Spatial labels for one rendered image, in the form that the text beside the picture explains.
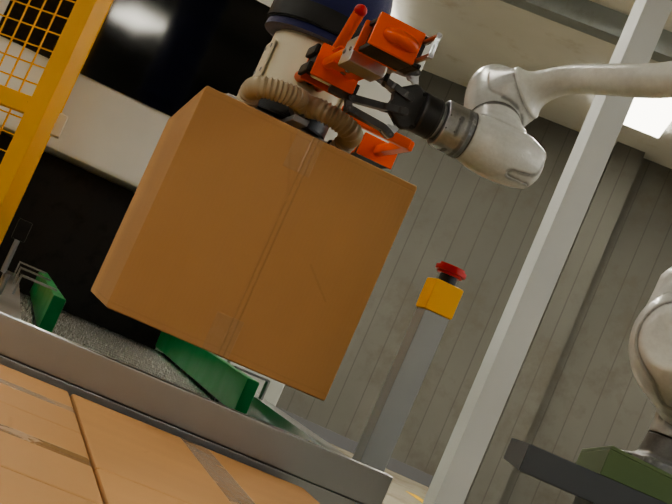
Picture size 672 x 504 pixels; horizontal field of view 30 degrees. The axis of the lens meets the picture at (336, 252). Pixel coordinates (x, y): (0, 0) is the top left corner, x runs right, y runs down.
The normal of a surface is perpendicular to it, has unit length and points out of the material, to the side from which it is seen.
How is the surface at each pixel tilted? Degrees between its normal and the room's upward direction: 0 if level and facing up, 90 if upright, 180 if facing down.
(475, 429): 90
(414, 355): 90
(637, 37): 90
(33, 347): 90
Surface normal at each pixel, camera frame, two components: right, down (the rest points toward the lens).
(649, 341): -0.42, -0.25
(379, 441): 0.25, 0.02
